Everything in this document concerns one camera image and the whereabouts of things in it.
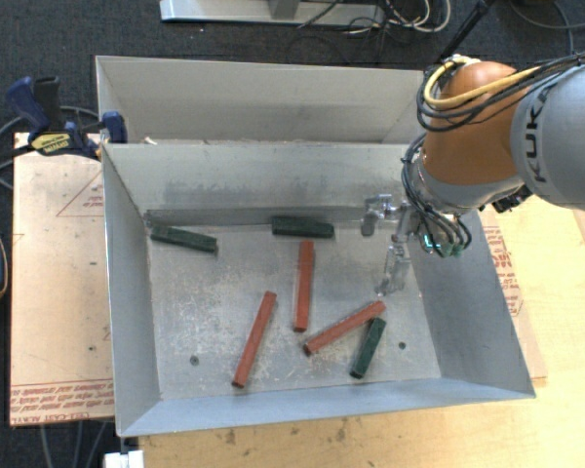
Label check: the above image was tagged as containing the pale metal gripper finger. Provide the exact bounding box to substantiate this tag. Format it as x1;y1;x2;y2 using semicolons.
373;241;411;297
359;193;401;238

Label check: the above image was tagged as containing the grey metal bin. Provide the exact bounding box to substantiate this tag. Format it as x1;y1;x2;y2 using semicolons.
95;55;536;439

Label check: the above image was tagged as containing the dark green flat block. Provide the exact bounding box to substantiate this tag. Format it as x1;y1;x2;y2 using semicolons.
271;215;335;240
349;317;388;379
149;225;219;255

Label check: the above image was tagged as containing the red-brown flat block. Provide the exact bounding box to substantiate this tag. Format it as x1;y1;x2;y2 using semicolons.
292;240;316;333
302;300;387;358
231;291;279;389

